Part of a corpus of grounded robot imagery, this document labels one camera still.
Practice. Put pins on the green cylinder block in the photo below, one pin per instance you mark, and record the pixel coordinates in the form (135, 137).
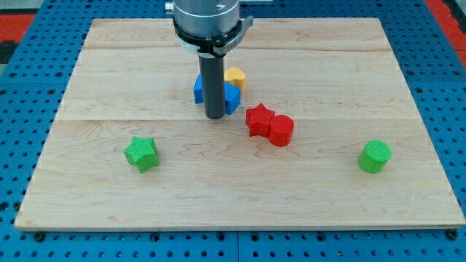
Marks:
(374, 156)

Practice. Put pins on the yellow heart block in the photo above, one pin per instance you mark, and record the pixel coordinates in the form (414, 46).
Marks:
(236, 77)

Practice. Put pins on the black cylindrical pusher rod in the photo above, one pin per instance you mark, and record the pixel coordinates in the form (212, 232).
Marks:
(212, 74)

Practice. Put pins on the blue cube block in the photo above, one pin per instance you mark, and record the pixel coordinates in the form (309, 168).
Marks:
(231, 92)

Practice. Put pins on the green star block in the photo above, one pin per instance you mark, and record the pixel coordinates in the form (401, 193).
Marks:
(142, 153)

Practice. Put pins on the wooden board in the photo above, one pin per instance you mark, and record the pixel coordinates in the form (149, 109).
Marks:
(337, 78)

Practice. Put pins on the red star block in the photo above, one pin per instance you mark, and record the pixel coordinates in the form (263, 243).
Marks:
(258, 120)

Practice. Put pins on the red cylinder block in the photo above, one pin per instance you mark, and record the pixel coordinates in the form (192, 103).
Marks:
(281, 130)

